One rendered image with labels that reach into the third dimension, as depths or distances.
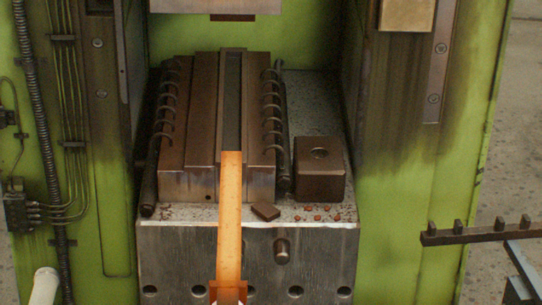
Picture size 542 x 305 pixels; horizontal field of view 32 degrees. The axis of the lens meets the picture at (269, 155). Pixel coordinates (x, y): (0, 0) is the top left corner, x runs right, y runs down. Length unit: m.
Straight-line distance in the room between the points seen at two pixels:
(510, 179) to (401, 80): 1.78
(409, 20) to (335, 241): 0.39
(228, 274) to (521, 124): 2.63
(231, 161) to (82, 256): 0.55
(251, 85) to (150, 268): 0.42
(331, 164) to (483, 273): 1.43
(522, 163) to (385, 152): 1.80
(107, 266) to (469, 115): 0.77
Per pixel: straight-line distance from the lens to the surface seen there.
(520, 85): 4.03
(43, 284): 1.90
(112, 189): 1.79
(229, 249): 1.27
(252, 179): 1.59
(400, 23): 1.59
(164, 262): 1.63
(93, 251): 1.89
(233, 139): 1.65
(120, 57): 1.63
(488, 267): 3.00
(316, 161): 1.61
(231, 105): 1.75
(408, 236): 1.87
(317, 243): 1.60
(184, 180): 1.59
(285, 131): 1.71
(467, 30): 1.65
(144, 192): 1.60
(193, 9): 1.43
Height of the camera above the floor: 1.88
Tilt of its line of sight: 34 degrees down
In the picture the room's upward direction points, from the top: 2 degrees clockwise
